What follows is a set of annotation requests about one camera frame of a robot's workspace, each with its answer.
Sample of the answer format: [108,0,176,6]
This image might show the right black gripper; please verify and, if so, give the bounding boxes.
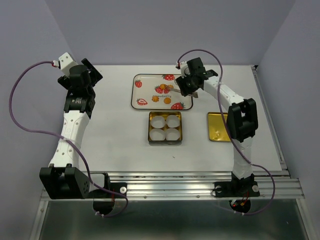
[174,71,199,97]

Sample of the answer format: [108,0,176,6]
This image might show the metal tongs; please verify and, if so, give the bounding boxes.
[170,88,199,99]

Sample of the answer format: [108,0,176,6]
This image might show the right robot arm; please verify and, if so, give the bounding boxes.
[175,57,258,195]

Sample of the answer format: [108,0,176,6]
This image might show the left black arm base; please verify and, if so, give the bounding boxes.
[82,172,128,217]

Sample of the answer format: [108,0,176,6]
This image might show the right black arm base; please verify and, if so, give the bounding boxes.
[211,173,260,214]

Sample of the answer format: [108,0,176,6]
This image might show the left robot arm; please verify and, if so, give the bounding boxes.
[39,58,103,200]

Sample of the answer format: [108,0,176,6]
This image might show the top-right white paper cup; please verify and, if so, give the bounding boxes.
[166,114,180,128]

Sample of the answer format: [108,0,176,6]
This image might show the strawberry print tray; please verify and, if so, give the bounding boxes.
[131,74,193,111]

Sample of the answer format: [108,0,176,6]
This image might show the top-left white paper cup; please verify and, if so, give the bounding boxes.
[150,115,166,129]

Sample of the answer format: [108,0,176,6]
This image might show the gold tin lid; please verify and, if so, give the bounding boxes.
[207,112,230,142]

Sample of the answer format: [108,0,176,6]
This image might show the gold square tin box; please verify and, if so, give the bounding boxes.
[147,111,183,146]

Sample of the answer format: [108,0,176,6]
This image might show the bottom-right white paper cup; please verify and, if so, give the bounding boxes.
[165,128,181,141]

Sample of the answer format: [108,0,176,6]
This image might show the bottom-left white paper cup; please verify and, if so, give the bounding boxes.
[149,128,166,141]

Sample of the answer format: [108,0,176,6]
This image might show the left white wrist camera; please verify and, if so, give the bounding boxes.
[51,52,78,77]

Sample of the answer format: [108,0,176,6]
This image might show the aluminium rail frame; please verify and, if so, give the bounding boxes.
[31,65,317,240]

